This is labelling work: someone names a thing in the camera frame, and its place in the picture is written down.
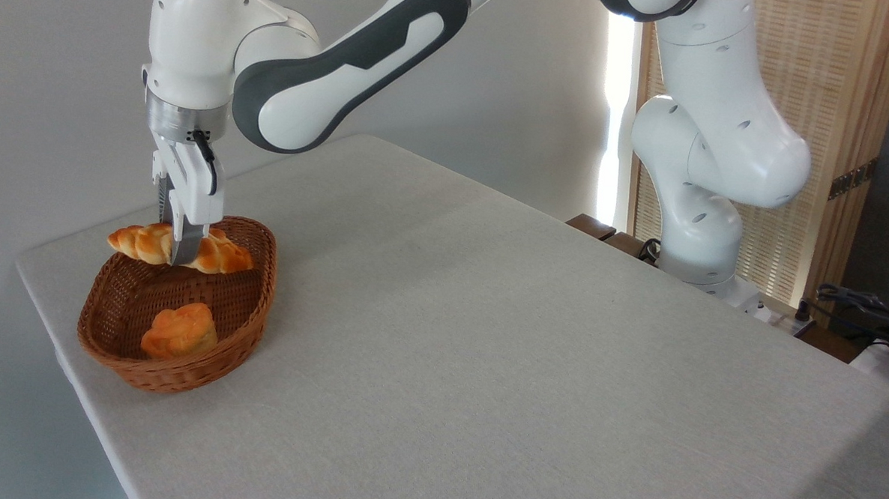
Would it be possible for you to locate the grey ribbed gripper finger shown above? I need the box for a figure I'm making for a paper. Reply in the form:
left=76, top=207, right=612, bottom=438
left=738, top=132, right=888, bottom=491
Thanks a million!
left=169, top=197, right=212, bottom=269
left=156, top=175, right=176, bottom=226

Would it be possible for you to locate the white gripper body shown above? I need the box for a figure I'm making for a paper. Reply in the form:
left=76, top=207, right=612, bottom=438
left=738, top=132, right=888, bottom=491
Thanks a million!
left=148, top=133, right=228, bottom=232

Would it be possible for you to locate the long braided bread loaf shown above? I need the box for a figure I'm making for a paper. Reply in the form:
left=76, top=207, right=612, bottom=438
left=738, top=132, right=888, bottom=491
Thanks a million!
left=106, top=220, right=256, bottom=276

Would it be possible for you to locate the brown wicker basket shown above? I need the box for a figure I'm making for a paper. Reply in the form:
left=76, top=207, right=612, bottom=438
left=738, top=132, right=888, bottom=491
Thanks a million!
left=74, top=209, right=280, bottom=399

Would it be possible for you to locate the small round bread bun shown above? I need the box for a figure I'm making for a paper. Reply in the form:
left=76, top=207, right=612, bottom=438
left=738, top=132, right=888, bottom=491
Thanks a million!
left=139, top=300, right=220, bottom=363

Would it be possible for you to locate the light grey tablecloth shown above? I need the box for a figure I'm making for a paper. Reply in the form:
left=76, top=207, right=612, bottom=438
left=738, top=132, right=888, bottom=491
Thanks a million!
left=4, top=118, right=889, bottom=499

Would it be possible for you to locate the dark brown wooden furniture edge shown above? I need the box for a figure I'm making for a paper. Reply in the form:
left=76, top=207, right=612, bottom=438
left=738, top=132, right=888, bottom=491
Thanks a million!
left=564, top=213, right=664, bottom=267

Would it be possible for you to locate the wooden folding screen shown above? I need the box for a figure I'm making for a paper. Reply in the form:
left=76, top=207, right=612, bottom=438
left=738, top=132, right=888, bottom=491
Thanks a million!
left=625, top=0, right=889, bottom=330

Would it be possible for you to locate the dark metal screen hinge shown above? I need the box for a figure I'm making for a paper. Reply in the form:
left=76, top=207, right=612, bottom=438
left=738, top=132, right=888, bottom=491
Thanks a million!
left=828, top=157, right=879, bottom=203

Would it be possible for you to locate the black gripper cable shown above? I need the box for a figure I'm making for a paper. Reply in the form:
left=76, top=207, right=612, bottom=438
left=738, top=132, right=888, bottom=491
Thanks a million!
left=189, top=129, right=221, bottom=198

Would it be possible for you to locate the black cable bundle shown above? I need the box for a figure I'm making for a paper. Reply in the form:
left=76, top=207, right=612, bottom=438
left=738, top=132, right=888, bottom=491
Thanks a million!
left=814, top=281, right=889, bottom=354

